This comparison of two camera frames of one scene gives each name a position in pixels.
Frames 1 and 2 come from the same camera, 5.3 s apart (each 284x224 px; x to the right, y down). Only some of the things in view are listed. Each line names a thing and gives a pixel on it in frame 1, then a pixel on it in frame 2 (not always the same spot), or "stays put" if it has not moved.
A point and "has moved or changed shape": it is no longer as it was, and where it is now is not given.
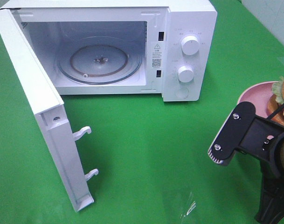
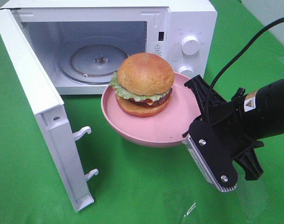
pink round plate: x=258 y=95 has moved or changed shape
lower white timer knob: x=185 y=73 stays put
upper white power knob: x=190 y=45 stays put
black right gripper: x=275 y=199 to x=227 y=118
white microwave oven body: x=124 y=48 stays put
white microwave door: x=48 y=106 stays put
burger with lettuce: x=282 y=88 has moved or changed shape
